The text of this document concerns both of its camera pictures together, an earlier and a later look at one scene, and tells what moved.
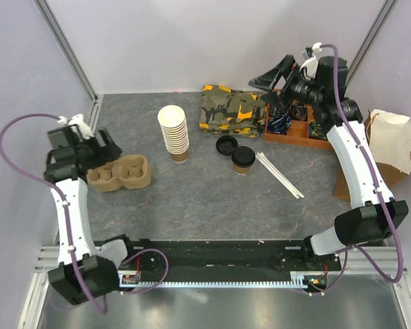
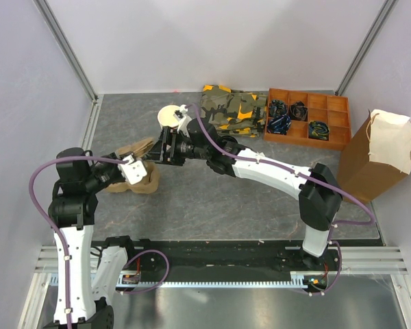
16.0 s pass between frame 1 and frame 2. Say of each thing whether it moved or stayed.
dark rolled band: stayed
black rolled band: stayed
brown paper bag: stayed
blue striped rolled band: stayed
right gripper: moved
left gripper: moved
